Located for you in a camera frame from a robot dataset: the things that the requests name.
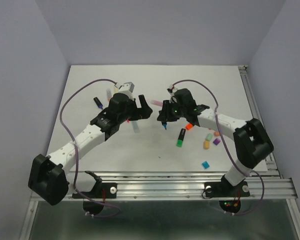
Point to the mint highlighter cap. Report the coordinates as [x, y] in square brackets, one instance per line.
[209, 137]

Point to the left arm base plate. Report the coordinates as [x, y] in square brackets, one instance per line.
[100, 190]

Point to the purple black highlighter body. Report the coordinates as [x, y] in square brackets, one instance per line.
[98, 103]

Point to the orange black highlighter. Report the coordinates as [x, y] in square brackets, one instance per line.
[189, 126]

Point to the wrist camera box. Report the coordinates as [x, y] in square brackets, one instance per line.
[171, 90]
[125, 87]

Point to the peach highlighter cap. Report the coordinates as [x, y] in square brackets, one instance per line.
[216, 133]

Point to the aluminium front rail frame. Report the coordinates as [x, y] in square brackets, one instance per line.
[170, 206]

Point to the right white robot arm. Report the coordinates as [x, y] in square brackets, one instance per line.
[252, 143]

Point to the aluminium right side rail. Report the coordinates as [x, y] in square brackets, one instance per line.
[270, 160]

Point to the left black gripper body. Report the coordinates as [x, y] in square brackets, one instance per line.
[130, 113]

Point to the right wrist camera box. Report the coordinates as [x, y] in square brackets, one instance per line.
[171, 90]

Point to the purple highlighter cap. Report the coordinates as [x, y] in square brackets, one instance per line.
[216, 141]

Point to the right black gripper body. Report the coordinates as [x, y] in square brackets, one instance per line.
[177, 111]

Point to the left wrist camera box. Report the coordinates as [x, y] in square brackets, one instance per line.
[125, 87]

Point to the green black highlighter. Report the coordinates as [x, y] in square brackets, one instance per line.
[181, 137]

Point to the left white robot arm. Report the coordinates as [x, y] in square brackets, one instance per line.
[48, 174]

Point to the peach pastel highlighter body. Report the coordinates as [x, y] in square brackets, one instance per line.
[109, 94]

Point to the blue highlighter cap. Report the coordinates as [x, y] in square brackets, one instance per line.
[205, 165]

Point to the gold highlighter cap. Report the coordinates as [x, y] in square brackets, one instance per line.
[206, 145]

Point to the pink pastel highlighter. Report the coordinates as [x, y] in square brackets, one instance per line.
[157, 103]

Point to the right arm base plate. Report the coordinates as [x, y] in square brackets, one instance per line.
[218, 189]

